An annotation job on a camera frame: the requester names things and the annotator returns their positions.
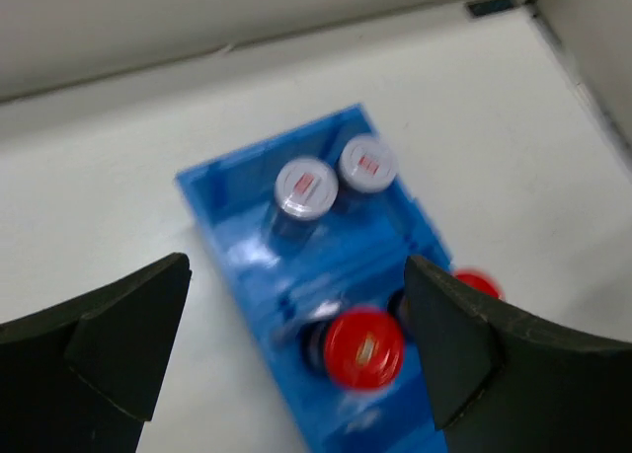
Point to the blue middle storage bin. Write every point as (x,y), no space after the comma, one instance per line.
(397,418)

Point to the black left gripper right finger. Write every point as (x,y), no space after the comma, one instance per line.
(503,380)

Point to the white lid dark jar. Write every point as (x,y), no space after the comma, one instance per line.
(305,190)
(366,169)

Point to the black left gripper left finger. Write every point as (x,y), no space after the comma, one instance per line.
(85,375)

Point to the blue corner label sticker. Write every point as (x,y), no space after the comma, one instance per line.
(482,8)

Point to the red lid sauce jar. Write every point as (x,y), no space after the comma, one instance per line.
(399,307)
(359,349)

